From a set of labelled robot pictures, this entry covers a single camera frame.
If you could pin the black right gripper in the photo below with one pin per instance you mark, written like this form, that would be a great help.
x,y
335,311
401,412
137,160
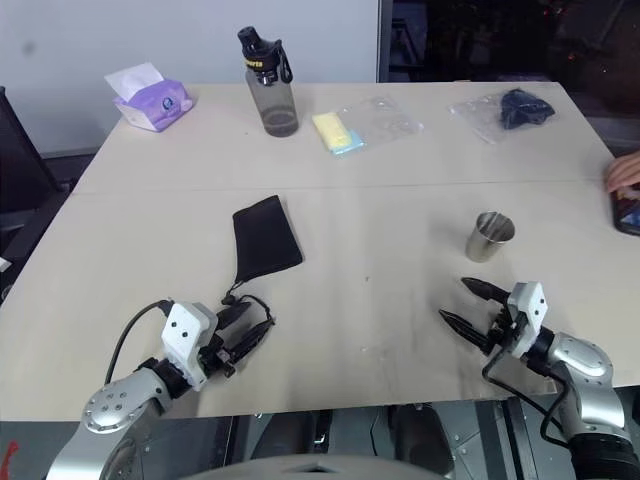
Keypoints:
x,y
505,335

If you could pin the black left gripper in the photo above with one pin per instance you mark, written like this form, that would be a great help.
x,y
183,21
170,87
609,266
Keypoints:
x,y
220,357

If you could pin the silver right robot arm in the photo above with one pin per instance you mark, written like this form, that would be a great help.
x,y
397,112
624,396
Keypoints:
x,y
585,360

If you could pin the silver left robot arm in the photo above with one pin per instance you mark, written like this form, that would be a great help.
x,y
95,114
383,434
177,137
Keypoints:
x,y
115,400

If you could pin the empty clear plastic bag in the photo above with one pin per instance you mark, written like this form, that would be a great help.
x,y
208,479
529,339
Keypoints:
x,y
385,120

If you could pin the bystander bare hand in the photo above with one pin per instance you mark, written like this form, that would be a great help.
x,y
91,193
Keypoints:
x,y
625,172

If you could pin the stainless steel cup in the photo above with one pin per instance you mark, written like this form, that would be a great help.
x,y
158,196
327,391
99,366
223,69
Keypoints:
x,y
485,247

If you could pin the grey curved robot torso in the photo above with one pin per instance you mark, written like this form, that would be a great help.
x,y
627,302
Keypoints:
x,y
320,467

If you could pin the black smartphone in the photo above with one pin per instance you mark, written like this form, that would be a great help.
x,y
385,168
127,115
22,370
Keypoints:
x,y
627,212

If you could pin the light blue cloth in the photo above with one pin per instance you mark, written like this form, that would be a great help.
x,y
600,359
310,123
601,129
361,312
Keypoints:
x,y
350,147

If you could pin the dark blue fabric bundle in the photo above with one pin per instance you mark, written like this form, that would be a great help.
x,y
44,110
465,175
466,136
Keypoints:
x,y
525,110

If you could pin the yellow sponge cloth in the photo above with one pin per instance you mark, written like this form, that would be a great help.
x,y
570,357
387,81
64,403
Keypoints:
x,y
330,129

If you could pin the grey water bottle black cap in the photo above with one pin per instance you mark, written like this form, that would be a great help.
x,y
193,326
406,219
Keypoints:
x,y
277,105

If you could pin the purple tissue pack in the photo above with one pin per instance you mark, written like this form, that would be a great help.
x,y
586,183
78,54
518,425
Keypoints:
x,y
155,105

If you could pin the black slanted panel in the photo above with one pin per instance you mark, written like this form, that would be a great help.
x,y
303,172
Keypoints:
x,y
20,145

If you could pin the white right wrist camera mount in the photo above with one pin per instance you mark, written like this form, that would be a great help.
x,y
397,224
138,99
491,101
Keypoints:
x,y
530,302

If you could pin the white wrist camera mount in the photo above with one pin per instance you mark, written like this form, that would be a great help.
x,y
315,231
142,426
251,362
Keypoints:
x,y
182,330
530,302

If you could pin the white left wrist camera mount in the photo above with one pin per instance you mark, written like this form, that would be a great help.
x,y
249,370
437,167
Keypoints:
x,y
182,330

